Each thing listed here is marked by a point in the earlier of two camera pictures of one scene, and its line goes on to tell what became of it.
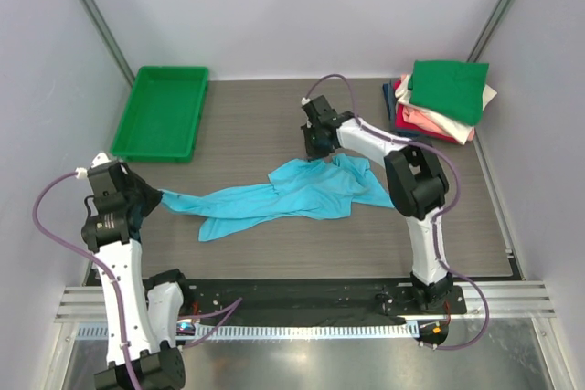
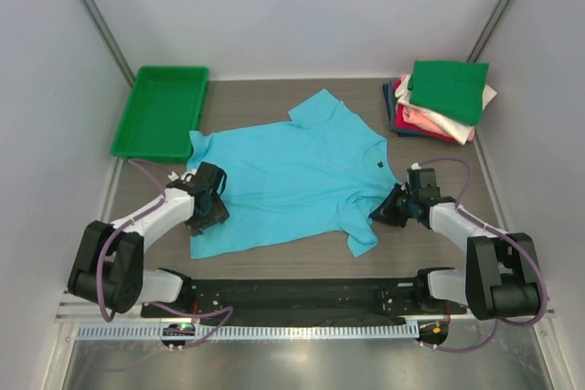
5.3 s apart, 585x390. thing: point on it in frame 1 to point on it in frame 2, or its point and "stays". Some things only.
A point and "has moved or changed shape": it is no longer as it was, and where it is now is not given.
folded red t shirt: [401, 123] stays
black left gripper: [153, 198] to [218, 214]
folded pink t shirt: [420, 119] stays
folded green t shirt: [453, 89] stays
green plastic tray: [163, 114] stays
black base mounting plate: [261, 301] stays
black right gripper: [312, 151] to [386, 213]
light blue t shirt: [319, 190] has moved or changed shape
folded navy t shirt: [390, 100] stays
